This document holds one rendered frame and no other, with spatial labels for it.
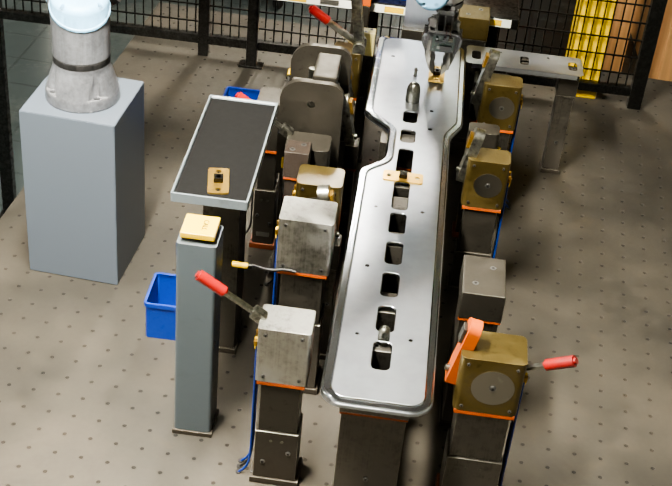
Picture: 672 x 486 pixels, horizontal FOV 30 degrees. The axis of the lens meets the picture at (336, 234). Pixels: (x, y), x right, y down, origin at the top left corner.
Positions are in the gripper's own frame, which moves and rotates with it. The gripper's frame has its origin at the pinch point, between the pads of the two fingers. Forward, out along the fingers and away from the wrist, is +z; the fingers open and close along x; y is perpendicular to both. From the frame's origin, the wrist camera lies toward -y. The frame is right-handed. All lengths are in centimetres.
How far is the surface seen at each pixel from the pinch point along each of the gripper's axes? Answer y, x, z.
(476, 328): 105, 10, -18
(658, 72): -187, 93, 109
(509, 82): 5.8, 16.9, -2.0
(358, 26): 0.7, -19.7, -8.8
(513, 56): -16.8, 18.7, 4.9
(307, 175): 62, -24, -11
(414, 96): 14.0, -4.6, -0.3
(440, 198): 52, 3, -2
